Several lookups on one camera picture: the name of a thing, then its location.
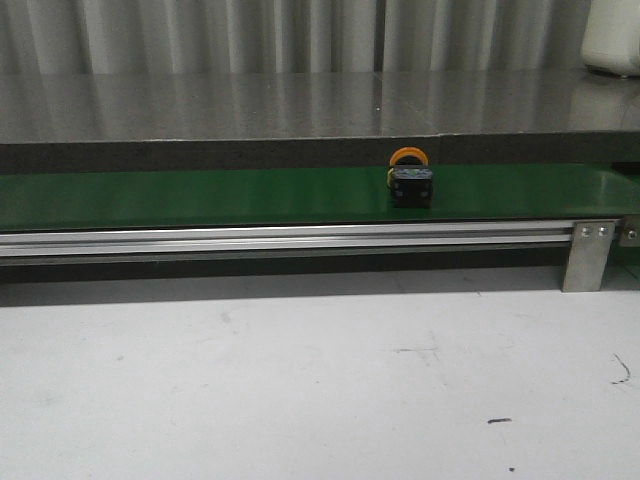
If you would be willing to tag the steel conveyor support bracket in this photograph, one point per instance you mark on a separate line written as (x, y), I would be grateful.
(590, 247)

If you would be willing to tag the grey stone countertop slab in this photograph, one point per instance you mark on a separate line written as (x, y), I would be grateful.
(155, 122)

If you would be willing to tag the white appliance on countertop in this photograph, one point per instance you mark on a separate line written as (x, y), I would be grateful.
(611, 38)

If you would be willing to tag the green conveyor belt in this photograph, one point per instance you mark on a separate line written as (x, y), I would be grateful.
(119, 200)

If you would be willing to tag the conveyor end roller plate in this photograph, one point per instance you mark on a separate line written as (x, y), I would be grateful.
(629, 232)

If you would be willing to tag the grey pleated curtain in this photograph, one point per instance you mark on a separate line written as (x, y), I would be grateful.
(108, 37)

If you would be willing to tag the yellow push button switch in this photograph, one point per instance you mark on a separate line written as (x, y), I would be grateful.
(409, 178)

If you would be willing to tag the aluminium conveyor side rail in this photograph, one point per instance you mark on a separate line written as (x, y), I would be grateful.
(308, 237)

